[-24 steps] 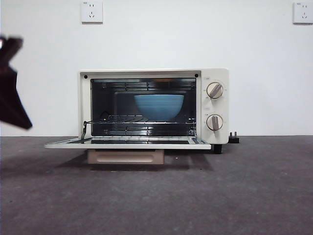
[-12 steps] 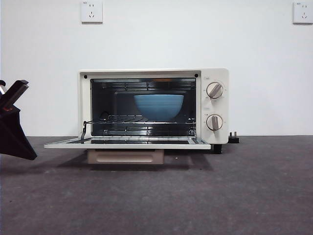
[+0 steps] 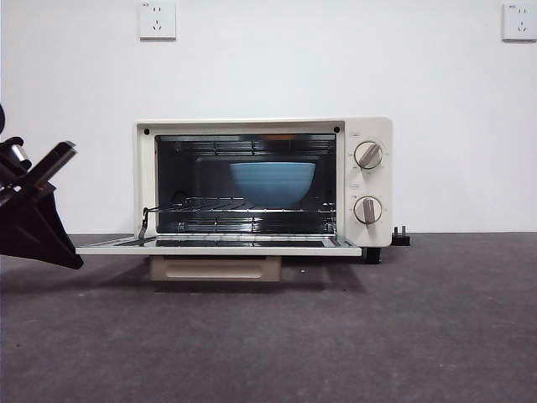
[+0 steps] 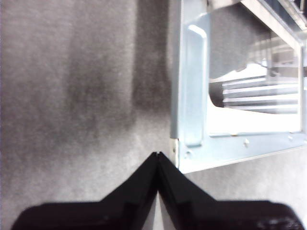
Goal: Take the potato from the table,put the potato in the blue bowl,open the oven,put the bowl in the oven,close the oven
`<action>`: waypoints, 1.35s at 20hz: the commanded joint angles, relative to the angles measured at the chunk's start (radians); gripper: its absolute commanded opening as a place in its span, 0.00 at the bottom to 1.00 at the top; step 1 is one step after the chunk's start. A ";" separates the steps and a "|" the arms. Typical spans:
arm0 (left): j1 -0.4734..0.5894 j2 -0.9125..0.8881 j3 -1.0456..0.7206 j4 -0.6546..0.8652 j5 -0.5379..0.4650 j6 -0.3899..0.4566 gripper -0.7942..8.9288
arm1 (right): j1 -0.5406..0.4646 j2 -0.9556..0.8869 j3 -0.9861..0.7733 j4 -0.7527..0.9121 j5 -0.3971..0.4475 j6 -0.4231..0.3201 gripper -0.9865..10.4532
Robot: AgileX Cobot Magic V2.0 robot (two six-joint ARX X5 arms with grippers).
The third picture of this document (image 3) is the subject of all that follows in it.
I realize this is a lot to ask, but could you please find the glass oven door with handle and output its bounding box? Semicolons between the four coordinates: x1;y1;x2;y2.
75;233;362;281

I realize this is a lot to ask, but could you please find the cream oven knob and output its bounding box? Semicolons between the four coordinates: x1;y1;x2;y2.
353;141;384;170
353;196;383;225

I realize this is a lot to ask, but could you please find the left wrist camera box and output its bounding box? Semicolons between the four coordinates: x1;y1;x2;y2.
0;136;33;172

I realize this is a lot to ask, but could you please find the black power plug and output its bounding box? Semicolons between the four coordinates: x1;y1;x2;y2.
392;225;413;247

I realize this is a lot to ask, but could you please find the cream Toshiba toaster oven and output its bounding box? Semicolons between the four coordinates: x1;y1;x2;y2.
133;116;394;265

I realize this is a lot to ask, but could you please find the white wall socket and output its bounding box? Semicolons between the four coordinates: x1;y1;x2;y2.
502;3;537;43
139;1;177;41

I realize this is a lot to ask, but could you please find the metal wire oven rack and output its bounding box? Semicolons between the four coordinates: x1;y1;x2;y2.
144;196;339;216

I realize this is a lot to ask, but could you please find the blue ribbed bowl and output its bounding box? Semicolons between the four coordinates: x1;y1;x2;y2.
229;162;316;208

